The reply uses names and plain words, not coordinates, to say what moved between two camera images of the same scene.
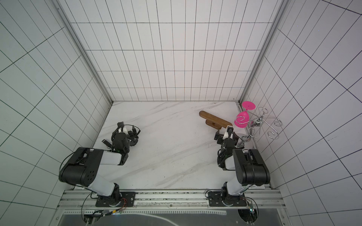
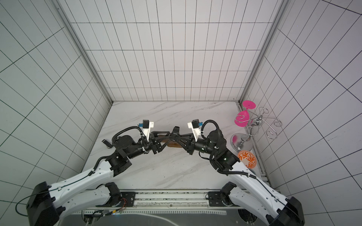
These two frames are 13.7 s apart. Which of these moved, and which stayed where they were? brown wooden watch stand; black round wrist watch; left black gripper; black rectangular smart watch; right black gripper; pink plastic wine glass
Moved: brown wooden watch stand; left black gripper; black round wrist watch; right black gripper
Stayed: black rectangular smart watch; pink plastic wine glass
